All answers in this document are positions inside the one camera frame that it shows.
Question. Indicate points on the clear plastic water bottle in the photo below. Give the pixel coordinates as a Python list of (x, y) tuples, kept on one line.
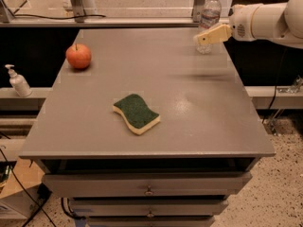
[(210, 14)]

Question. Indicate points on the cardboard box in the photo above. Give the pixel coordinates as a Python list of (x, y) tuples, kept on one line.
[(15, 198)]

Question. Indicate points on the grey drawer cabinet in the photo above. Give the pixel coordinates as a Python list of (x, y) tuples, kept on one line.
[(151, 134)]

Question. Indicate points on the metal frame post right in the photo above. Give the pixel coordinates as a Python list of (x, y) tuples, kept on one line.
[(197, 8)]

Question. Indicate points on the bottom grey drawer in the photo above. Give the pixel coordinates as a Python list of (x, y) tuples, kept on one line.
[(152, 222)]

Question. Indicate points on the metal frame post left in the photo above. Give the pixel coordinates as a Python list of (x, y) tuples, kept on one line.
[(78, 10)]

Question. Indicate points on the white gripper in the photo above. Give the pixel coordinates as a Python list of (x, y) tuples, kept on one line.
[(240, 25)]

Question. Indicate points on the grey drawer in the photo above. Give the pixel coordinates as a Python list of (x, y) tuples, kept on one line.
[(146, 185), (148, 207), (152, 222)]

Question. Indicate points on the white pump dispenser bottle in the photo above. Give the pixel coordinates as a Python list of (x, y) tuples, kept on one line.
[(18, 82)]

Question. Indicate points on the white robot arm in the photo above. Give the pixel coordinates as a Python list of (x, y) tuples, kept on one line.
[(279, 23)]

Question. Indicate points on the green and yellow sponge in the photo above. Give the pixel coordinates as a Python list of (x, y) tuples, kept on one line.
[(135, 112)]

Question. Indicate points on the metal frame post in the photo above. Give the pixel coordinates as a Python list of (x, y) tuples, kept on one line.
[(197, 8), (78, 10)]

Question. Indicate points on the red apple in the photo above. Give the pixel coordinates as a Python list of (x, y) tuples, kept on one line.
[(78, 56)]

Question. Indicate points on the top grey drawer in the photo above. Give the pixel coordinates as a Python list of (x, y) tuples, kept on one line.
[(146, 185)]

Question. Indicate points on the middle grey drawer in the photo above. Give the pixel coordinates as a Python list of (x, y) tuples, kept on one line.
[(148, 207)]

